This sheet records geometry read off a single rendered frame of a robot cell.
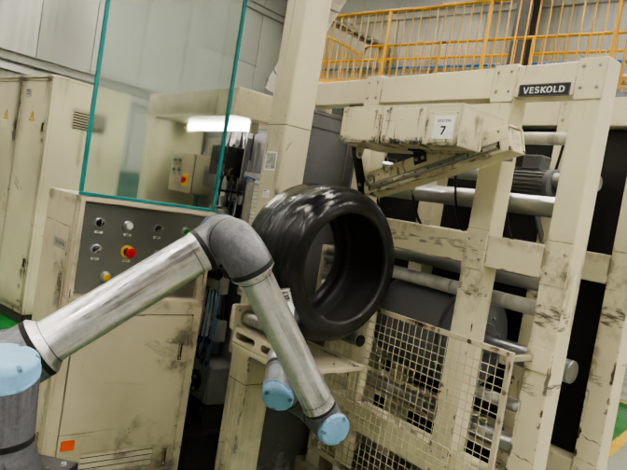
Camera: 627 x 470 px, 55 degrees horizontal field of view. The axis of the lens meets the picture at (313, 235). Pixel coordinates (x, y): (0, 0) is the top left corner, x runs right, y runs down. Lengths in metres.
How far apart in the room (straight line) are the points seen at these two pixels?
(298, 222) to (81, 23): 10.42
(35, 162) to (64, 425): 3.32
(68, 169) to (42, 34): 6.54
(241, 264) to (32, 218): 4.07
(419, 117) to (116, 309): 1.24
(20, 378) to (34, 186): 4.11
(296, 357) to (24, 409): 0.63
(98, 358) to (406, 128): 1.42
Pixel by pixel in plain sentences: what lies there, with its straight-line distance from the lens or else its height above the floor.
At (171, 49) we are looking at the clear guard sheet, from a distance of 2.43.
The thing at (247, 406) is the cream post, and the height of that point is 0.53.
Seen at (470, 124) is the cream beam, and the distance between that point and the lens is 2.13.
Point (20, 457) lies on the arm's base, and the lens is 1.46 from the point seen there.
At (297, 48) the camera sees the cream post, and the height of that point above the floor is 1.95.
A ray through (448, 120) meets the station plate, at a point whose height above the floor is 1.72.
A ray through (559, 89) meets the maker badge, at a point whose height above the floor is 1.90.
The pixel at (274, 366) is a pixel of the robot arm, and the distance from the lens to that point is 1.77.
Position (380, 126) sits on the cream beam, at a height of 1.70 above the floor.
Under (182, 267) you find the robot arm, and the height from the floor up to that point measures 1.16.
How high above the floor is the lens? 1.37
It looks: 3 degrees down
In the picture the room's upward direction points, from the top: 9 degrees clockwise
